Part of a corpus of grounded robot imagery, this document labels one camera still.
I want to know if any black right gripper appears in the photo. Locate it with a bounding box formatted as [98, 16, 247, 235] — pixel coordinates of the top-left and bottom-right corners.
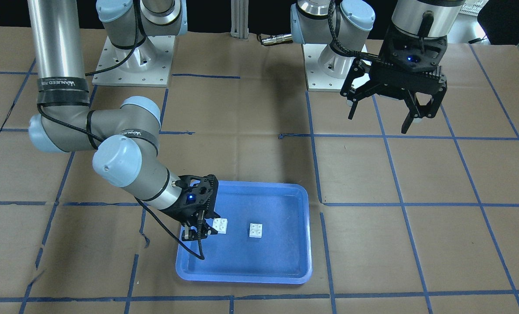
[159, 174, 220, 241]

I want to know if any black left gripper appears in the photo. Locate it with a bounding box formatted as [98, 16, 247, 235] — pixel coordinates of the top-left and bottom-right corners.
[341, 33, 447, 134]

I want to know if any white block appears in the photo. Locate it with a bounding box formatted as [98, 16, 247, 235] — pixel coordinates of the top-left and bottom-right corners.
[212, 218, 228, 234]
[248, 223, 263, 239]

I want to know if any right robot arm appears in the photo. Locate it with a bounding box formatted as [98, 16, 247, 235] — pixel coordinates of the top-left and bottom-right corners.
[28, 0, 220, 241]

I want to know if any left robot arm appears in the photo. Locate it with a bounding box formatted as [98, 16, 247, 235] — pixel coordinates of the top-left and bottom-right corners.
[290, 0, 464, 134]

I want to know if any blue plastic tray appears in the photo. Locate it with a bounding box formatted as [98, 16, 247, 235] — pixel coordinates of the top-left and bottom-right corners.
[175, 181, 313, 284]

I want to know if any brown paper table cover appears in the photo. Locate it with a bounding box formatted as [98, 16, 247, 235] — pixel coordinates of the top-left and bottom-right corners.
[0, 27, 519, 314]

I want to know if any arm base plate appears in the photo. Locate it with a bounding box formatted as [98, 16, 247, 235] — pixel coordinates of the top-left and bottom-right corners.
[303, 44, 354, 92]
[92, 36, 176, 87]

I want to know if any aluminium profile post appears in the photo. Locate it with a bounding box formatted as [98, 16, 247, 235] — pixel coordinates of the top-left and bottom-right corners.
[230, 0, 249, 41]

